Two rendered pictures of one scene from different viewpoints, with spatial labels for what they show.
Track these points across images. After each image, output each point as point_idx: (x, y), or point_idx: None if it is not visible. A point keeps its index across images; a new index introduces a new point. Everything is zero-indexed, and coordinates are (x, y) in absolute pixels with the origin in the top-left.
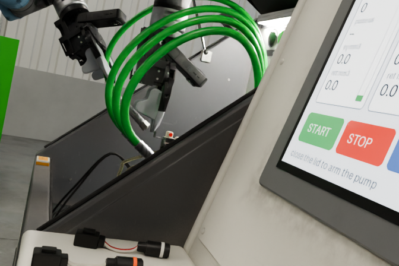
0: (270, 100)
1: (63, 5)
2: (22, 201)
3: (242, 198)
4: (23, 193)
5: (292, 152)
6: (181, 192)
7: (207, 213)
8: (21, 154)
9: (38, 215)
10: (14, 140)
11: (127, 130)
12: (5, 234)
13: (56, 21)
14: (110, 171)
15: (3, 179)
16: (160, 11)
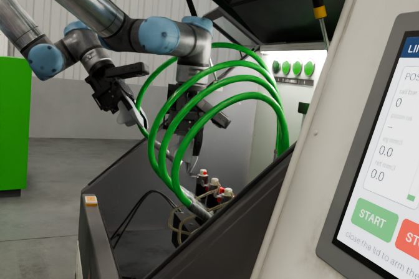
0: (310, 170)
1: (91, 63)
2: (55, 199)
3: (299, 263)
4: (54, 191)
5: (346, 233)
6: (237, 250)
7: (264, 268)
8: (45, 154)
9: (109, 274)
10: (36, 141)
11: (179, 195)
12: (47, 233)
13: (86, 78)
14: (148, 197)
15: (34, 180)
16: (185, 69)
